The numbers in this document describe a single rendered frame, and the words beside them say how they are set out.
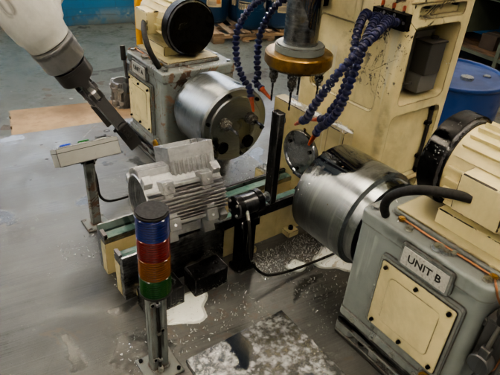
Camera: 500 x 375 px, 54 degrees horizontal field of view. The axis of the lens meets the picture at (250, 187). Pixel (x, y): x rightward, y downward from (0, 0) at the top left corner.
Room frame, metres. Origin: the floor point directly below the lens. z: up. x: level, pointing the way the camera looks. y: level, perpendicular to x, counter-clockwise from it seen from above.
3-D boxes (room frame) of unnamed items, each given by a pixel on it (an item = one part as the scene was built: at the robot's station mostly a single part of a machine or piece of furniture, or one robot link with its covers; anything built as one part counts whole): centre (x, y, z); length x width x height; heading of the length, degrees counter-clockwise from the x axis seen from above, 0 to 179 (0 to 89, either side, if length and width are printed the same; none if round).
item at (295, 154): (1.31, -0.14, 1.02); 0.15 x 0.02 x 0.15; 39
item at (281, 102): (1.35, -0.19, 0.97); 0.30 x 0.11 x 0.34; 39
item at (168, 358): (0.68, 0.17, 1.01); 0.08 x 0.08 x 0.42; 39
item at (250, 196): (1.10, -0.16, 0.92); 0.45 x 0.13 x 0.24; 129
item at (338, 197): (0.99, -0.28, 1.04); 0.41 x 0.25 x 0.25; 39
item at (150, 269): (0.68, 0.17, 1.10); 0.06 x 0.06 x 0.04
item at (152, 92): (1.72, 0.30, 0.99); 0.35 x 0.31 x 0.37; 39
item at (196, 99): (1.53, 0.15, 1.04); 0.37 x 0.25 x 0.25; 39
